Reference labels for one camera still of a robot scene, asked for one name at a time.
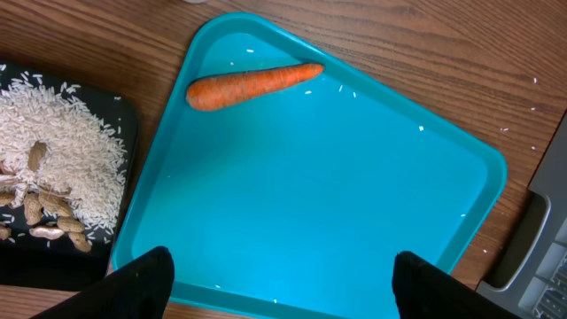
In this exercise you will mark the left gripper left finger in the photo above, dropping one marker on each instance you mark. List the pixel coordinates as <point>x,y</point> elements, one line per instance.
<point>139,290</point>

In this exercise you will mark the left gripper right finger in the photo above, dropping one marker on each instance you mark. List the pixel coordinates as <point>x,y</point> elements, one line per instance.
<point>423,291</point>

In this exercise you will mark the orange carrot piece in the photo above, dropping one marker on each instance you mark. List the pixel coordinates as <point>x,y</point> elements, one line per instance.
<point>214,93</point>

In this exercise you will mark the grey dishwasher rack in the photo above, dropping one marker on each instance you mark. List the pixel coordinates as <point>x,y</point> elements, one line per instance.
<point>529,280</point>

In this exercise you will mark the black tray bin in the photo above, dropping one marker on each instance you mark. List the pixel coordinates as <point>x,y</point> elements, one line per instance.
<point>27,261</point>

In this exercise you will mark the peanuts in shell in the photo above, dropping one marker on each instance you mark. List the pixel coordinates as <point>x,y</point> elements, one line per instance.
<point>38,176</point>

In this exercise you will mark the white rice pile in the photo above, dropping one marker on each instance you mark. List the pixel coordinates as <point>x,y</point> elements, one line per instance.
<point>33,111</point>

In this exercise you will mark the teal serving tray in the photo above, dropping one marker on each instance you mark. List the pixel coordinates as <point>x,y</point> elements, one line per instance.
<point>294,204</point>

